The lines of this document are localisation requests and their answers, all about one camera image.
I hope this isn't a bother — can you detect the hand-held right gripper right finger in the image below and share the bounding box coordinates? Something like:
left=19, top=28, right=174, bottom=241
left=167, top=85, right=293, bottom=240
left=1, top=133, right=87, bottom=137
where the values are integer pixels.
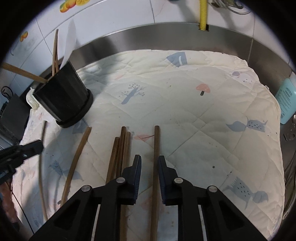
left=158, top=155, right=266, bottom=241

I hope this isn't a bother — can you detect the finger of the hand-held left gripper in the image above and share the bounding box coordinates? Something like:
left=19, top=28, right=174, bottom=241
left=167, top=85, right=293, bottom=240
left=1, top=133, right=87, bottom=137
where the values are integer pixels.
left=19, top=140, right=44, bottom=156

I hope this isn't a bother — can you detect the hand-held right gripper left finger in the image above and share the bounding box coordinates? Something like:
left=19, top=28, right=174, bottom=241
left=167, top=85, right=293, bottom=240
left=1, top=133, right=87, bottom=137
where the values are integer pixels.
left=29, top=155, right=142, bottom=241

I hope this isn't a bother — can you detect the black utensil holder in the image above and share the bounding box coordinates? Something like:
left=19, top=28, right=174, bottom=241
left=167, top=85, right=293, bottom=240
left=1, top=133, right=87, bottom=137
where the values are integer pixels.
left=32, top=60, right=94, bottom=128

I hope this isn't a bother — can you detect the white plastic spoon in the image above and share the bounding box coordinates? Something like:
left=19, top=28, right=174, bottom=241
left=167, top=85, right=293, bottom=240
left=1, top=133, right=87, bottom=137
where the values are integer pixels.
left=60, top=19, right=77, bottom=70

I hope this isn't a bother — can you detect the person's left hand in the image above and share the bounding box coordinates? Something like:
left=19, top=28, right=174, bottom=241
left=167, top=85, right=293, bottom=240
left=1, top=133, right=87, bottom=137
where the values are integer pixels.
left=1, top=183, right=18, bottom=223

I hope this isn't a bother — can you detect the dark grey blender base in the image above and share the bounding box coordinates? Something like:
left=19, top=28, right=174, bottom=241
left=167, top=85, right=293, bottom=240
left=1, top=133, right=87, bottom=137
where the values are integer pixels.
left=0, top=93, right=31, bottom=144

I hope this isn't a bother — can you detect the printed quilted mat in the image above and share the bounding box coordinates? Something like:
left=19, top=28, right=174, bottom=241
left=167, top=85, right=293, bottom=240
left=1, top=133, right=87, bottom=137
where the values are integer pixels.
left=14, top=49, right=285, bottom=241

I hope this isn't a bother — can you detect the teal soap pump bottle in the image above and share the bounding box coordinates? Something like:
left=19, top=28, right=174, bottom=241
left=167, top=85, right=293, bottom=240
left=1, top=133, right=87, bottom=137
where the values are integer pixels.
left=274, top=77, right=296, bottom=125

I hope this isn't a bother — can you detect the thin black cable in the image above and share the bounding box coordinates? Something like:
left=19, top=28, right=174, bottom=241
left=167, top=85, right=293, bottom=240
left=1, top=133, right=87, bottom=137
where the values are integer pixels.
left=9, top=183, right=36, bottom=232

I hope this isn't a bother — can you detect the black power cable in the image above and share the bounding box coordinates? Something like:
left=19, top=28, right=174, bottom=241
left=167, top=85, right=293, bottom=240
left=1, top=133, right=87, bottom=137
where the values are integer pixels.
left=1, top=86, right=12, bottom=99

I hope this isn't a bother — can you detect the yellow gas hose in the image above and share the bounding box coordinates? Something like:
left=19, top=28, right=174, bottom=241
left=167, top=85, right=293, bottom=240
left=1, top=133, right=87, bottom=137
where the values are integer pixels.
left=199, top=0, right=209, bottom=32

